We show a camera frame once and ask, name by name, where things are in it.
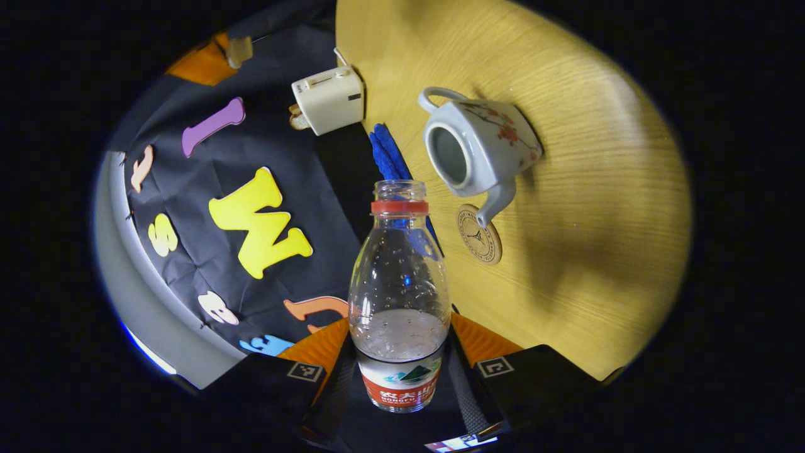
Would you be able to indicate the white toaster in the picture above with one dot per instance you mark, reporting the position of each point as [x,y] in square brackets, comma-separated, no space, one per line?
[330,100]

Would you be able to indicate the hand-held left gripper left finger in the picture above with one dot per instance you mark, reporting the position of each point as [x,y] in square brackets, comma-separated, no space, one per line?
[336,396]

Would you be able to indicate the round cork coaster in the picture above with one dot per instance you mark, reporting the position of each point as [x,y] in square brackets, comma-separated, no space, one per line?
[481,245]

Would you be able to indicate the toast bread slice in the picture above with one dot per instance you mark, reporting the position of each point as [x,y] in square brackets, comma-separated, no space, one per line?
[294,112]
[301,124]

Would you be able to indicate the folded blue towel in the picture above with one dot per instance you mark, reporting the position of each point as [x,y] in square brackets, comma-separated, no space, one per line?
[387,157]

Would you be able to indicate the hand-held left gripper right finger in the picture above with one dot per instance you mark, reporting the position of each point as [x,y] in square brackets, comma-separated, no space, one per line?
[468,396]

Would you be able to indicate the black backdrop cloth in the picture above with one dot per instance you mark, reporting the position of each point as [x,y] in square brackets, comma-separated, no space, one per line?
[283,163]

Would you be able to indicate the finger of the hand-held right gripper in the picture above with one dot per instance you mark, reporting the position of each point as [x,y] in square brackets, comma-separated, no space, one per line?
[201,66]

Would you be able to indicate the clear plastic water bottle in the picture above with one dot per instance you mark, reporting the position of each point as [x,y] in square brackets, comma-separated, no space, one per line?
[399,283]

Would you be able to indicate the white floral teacup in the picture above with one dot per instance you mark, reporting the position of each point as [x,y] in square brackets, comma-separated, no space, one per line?
[497,151]

